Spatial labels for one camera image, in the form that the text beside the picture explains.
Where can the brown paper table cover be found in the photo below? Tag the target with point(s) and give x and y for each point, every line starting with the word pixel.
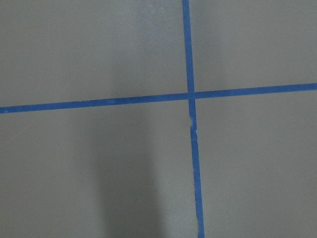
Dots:
pixel 158 119

